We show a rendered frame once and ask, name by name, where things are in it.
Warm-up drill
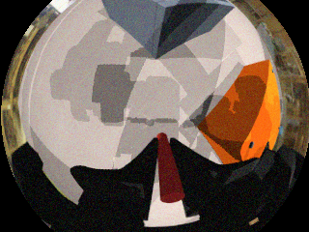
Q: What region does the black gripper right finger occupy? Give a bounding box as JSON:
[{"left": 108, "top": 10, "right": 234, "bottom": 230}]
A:
[{"left": 170, "top": 138, "right": 260, "bottom": 218}]

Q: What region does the dark red peg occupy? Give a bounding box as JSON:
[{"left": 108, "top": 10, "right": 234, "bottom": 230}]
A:
[{"left": 155, "top": 132, "right": 185, "bottom": 204}]

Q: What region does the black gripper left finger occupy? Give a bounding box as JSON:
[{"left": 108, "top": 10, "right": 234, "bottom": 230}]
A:
[{"left": 70, "top": 138, "right": 158, "bottom": 220}]

